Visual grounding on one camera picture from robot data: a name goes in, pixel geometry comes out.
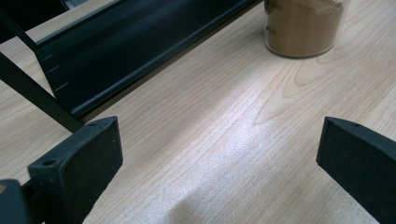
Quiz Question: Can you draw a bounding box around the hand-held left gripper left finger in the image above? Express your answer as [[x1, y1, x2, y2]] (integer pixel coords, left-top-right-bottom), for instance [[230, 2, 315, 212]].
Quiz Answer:
[[27, 116, 124, 224]]

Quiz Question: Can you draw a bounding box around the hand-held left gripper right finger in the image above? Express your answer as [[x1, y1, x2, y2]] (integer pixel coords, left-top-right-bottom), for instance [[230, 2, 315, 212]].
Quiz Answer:
[[316, 116, 396, 224]]

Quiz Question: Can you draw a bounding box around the black two-tier metal rack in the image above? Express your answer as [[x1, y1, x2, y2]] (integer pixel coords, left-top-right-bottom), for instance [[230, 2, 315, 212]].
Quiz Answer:
[[0, 0, 264, 133]]

